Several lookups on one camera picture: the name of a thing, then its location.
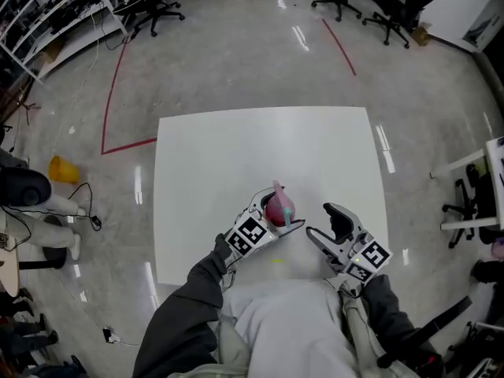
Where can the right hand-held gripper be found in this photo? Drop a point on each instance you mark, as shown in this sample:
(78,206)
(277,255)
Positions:
(364,256)

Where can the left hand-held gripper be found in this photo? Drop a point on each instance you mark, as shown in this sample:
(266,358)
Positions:
(252,236)

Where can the pink spray bottle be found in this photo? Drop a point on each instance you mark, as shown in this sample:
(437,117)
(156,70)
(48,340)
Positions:
(273,215)
(284,203)

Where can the person's right forearm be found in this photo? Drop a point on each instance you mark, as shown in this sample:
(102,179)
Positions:
(390,317)

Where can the person's left forearm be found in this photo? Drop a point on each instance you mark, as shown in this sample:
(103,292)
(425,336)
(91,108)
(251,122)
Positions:
(189,313)

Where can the person's pale green vest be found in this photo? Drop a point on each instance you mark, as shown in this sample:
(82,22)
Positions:
(364,329)

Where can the person's white sweatshirt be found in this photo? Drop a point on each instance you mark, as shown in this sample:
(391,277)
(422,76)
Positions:
(291,329)

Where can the white desk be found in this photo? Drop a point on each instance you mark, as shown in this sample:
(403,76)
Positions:
(494,160)

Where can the yellow plastic bin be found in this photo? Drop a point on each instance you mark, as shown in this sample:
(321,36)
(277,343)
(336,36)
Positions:
(62,170)

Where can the cardboard box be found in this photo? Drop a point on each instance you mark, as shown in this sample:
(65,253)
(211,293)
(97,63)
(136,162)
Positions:
(420,34)

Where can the black round stool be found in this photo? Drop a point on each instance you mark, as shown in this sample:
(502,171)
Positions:
(55,256)

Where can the black office chair with headrest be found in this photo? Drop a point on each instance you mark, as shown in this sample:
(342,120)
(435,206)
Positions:
(401,10)

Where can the round wooden table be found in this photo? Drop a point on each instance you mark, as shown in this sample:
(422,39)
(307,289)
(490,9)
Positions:
(8,268)

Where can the white shelving unit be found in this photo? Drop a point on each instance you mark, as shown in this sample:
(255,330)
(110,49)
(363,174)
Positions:
(43,22)

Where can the wall poster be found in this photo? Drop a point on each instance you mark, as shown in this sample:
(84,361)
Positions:
(481,34)

